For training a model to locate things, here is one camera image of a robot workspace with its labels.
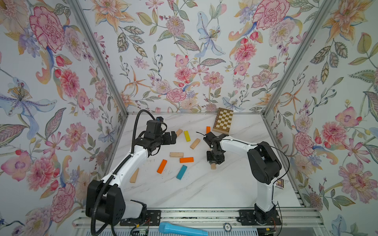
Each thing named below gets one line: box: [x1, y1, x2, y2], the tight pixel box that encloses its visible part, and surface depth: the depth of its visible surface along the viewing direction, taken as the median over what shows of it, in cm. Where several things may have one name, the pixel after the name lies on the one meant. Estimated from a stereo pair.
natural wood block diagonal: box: [189, 137, 201, 150], surface depth 105 cm
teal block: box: [176, 164, 188, 180], surface depth 92 cm
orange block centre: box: [179, 156, 194, 164], surface depth 97 cm
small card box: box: [276, 178, 285, 189], surface depth 86 cm
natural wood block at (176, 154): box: [169, 152, 184, 158], surface depth 100 cm
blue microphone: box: [158, 222, 209, 236], surface depth 71 cm
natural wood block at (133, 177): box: [129, 167, 140, 183], surface depth 88 cm
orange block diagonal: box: [156, 159, 168, 175], surface depth 94 cm
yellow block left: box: [184, 130, 191, 142], surface depth 109 cm
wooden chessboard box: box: [212, 107, 234, 135], surface depth 116 cm
